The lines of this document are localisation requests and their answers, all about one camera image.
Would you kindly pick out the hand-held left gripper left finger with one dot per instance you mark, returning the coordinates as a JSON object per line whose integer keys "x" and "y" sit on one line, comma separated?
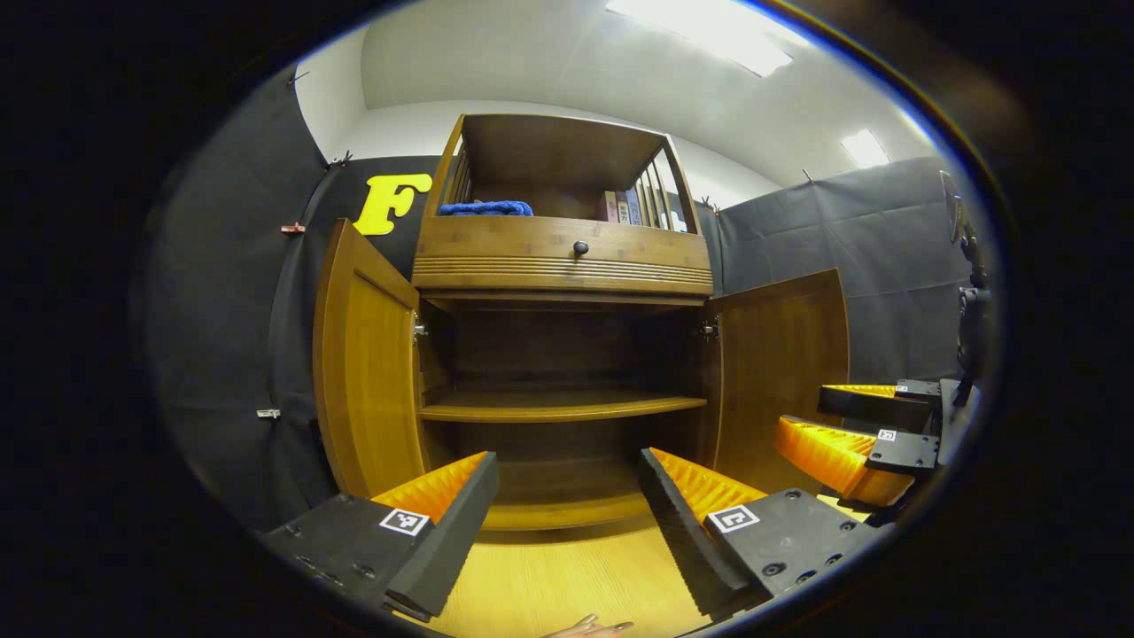
{"x": 456, "y": 540}

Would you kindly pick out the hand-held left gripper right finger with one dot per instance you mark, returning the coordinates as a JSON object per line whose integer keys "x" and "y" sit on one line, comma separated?
{"x": 678, "y": 540}

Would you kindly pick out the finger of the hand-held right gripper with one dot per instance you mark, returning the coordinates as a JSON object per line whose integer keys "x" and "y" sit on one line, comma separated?
{"x": 904, "y": 452}
{"x": 873, "y": 409}

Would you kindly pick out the wooden shoe cabinet door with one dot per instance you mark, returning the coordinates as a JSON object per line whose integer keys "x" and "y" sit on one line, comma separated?
{"x": 368, "y": 372}
{"x": 780, "y": 372}

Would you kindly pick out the wooden double-door shoe cabinet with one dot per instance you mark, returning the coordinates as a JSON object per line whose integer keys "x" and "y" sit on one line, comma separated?
{"x": 558, "y": 151}

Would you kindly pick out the wooden cabinet shelf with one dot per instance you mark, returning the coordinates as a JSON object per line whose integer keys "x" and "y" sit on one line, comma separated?
{"x": 558, "y": 408}

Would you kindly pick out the small ceiling light panel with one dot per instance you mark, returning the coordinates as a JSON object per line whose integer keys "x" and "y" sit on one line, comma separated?
{"x": 864, "y": 149}

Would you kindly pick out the wooden drawer with black knob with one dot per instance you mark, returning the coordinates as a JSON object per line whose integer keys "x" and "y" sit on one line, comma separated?
{"x": 496, "y": 248}

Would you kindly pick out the dark book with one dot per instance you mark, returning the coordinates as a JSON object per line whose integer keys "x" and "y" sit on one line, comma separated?
{"x": 622, "y": 208}

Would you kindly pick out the black backdrop cloth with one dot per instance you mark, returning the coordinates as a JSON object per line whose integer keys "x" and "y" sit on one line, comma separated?
{"x": 221, "y": 310}

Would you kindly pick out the brown book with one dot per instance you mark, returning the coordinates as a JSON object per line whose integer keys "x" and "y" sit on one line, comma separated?
{"x": 607, "y": 208}

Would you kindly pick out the blue cloth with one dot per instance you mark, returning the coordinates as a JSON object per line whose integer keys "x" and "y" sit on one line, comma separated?
{"x": 485, "y": 208}

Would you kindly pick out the large ceiling light panel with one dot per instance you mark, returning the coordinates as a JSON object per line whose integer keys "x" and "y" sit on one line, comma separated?
{"x": 709, "y": 31}

